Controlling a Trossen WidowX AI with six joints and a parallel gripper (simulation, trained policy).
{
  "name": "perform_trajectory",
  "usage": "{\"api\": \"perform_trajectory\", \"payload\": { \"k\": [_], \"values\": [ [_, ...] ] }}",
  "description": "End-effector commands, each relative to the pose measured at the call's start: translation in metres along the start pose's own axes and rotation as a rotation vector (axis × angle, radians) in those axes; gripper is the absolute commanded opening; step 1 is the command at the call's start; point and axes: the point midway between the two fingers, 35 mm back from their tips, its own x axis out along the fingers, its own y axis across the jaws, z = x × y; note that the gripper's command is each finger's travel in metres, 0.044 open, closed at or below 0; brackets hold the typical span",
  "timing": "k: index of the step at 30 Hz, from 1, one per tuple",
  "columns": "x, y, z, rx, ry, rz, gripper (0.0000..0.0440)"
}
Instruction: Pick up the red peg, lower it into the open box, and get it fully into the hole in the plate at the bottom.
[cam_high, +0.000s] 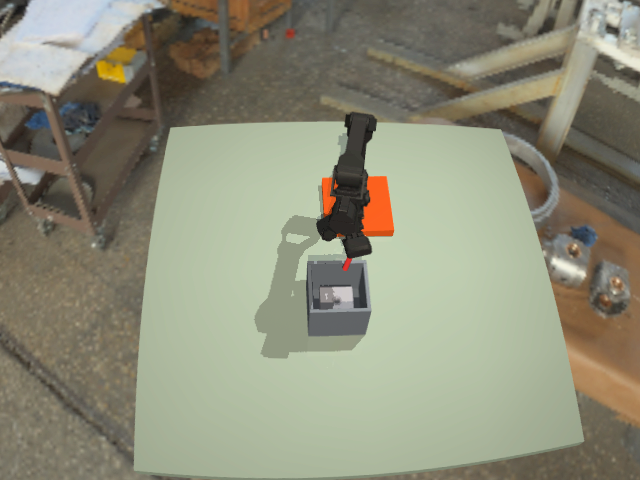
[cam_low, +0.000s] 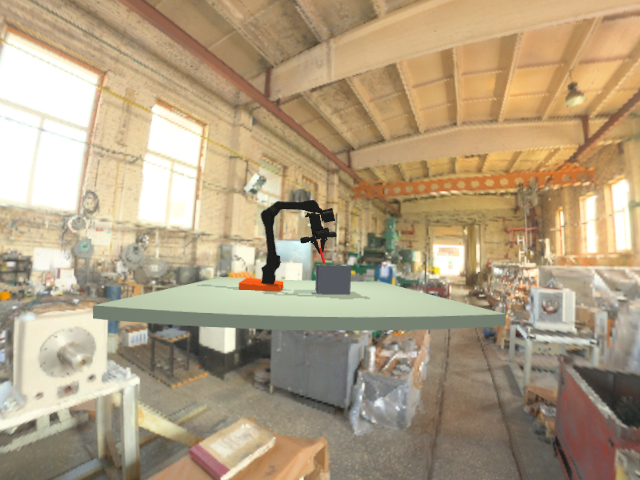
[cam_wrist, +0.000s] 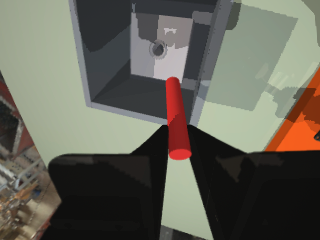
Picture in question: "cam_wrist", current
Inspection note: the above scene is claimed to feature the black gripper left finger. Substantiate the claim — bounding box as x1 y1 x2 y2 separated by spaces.
47 125 169 240

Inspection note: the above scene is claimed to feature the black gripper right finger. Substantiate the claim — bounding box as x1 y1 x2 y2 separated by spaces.
187 124 320 240

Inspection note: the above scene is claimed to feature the red peg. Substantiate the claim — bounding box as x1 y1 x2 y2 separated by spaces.
166 77 192 160

